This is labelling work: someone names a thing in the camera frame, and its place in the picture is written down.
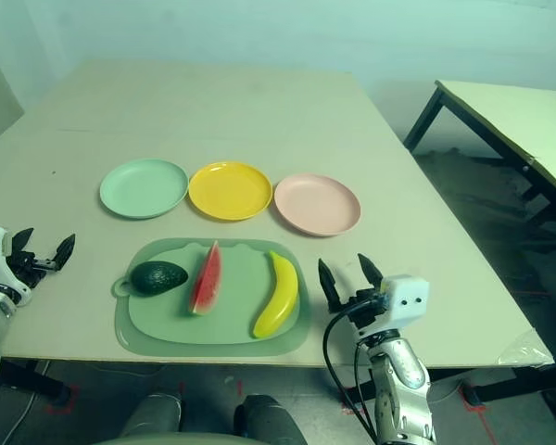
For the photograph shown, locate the green round plate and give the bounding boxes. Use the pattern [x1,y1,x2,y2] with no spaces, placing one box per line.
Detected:
[99,158,190,221]

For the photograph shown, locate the red watermelon slice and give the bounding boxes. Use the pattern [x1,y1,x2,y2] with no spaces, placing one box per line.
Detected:
[187,239,224,317]

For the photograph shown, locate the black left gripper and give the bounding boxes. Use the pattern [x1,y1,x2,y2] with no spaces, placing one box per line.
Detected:
[5,226,78,287]

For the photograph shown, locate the grey robot left leg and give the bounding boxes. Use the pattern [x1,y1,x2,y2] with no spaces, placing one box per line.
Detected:
[120,393,184,439]

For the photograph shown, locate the light green cutting board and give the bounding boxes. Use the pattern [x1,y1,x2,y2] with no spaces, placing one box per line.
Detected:
[112,240,303,345]

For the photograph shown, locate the clear plastic film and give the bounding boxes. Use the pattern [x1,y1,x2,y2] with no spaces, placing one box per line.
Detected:
[497,331,556,370]

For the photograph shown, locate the pink round plate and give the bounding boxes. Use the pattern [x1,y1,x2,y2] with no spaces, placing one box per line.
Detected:
[273,172,362,239]

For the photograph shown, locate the yellow round plate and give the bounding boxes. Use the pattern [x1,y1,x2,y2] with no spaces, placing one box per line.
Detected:
[187,160,274,223]

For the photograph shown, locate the grey robot leg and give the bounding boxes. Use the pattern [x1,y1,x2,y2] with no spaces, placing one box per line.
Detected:
[234,393,307,445]
[120,393,184,439]

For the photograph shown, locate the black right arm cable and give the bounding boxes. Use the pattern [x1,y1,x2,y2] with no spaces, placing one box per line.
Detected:
[322,296,386,445]

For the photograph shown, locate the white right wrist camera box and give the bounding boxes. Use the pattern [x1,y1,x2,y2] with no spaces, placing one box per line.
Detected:
[380,274,432,329]

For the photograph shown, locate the grey robot right leg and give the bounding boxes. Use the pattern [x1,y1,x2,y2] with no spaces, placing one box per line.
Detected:
[234,393,307,445]

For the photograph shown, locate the dark green avocado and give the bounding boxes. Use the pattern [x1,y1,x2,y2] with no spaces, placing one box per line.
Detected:
[129,261,189,297]

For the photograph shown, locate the translucent green table mat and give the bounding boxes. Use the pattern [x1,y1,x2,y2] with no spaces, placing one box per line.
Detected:
[114,237,313,359]

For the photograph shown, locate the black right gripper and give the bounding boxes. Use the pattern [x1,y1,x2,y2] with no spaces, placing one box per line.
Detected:
[318,252,393,340]

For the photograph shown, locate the beige side table black legs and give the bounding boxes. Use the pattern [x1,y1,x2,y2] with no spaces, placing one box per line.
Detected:
[403,80,556,261]

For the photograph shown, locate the yellow banana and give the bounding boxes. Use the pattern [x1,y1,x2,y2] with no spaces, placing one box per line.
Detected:
[252,250,300,339]

